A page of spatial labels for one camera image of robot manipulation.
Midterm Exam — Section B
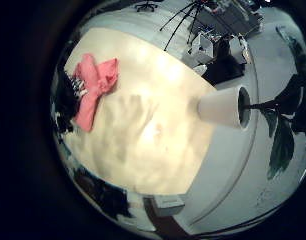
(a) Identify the green leafy plant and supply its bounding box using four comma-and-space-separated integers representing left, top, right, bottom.
242, 26, 306, 181

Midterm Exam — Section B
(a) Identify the white storage box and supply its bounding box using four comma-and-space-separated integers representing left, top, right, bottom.
189, 33, 216, 66

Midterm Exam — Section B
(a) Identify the white round plant pot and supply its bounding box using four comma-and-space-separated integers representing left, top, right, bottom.
196, 84, 252, 129

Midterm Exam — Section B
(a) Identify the orange button-up shirt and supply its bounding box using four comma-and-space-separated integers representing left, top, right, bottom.
72, 53, 121, 133

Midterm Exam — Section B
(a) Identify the small grey box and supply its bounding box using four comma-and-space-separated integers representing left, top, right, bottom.
152, 194, 187, 218

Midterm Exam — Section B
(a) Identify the black camera tripod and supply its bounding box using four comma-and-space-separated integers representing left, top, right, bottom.
159, 0, 211, 53

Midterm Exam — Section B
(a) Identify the black office chair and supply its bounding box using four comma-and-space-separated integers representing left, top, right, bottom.
134, 0, 159, 13

